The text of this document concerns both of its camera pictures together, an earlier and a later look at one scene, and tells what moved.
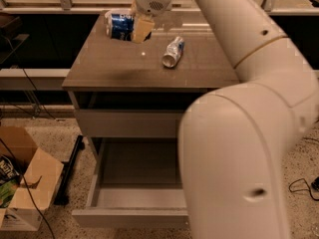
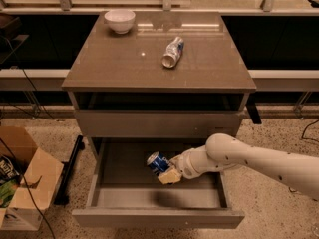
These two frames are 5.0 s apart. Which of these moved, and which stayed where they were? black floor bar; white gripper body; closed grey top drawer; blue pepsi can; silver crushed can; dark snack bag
Moved: blue pepsi can; white gripper body
Stayed: black floor bar; closed grey top drawer; dark snack bag; silver crushed can
